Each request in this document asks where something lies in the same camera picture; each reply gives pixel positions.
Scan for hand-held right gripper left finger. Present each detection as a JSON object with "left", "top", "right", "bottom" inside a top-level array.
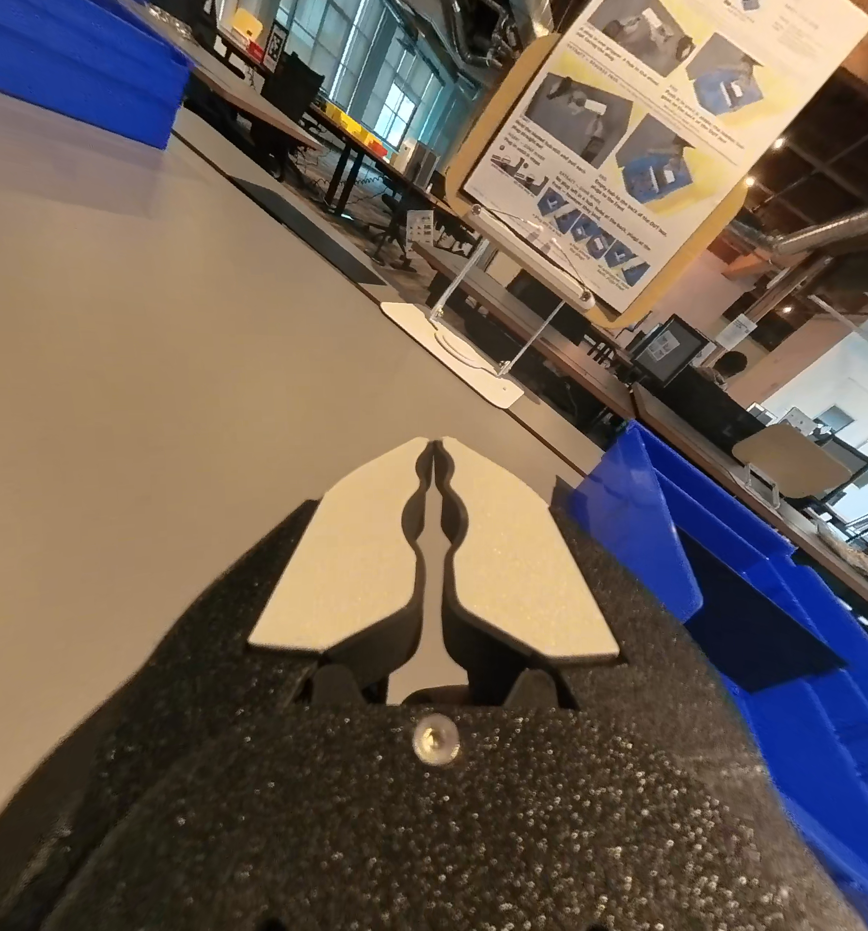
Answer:
[{"left": 247, "top": 438, "right": 435, "bottom": 704}]

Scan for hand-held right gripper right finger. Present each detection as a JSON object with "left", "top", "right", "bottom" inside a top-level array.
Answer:
[{"left": 436, "top": 435, "right": 621, "bottom": 706}]

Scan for blue plastic bin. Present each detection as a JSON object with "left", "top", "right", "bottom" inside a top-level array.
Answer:
[
  {"left": 0, "top": 0, "right": 192, "bottom": 151},
  {"left": 553, "top": 419, "right": 868, "bottom": 926}
]

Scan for black monitor with paper sheet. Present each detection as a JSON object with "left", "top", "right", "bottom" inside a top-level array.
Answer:
[{"left": 629, "top": 313, "right": 711, "bottom": 387}]

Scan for beige chair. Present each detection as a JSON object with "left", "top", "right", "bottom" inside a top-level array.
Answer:
[{"left": 731, "top": 423, "right": 853, "bottom": 503}]

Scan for black desk panel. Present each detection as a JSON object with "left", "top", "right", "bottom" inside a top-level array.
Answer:
[{"left": 229, "top": 176, "right": 388, "bottom": 287}]

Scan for yellow storage bins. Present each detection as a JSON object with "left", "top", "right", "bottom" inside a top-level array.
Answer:
[{"left": 325, "top": 105, "right": 388, "bottom": 158}]

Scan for printed instruction sheet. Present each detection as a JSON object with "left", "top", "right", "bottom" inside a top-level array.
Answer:
[{"left": 463, "top": 0, "right": 868, "bottom": 313}]

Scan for paned window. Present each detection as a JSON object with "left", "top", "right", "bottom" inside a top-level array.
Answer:
[{"left": 277, "top": 0, "right": 442, "bottom": 144}]

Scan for grey desk wooden edge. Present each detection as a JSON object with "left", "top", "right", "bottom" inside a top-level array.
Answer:
[{"left": 179, "top": 40, "right": 327, "bottom": 158}]

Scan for silver air duct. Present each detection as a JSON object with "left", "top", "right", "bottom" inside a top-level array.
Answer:
[
  {"left": 771, "top": 195, "right": 868, "bottom": 256},
  {"left": 441, "top": 0, "right": 544, "bottom": 71}
]

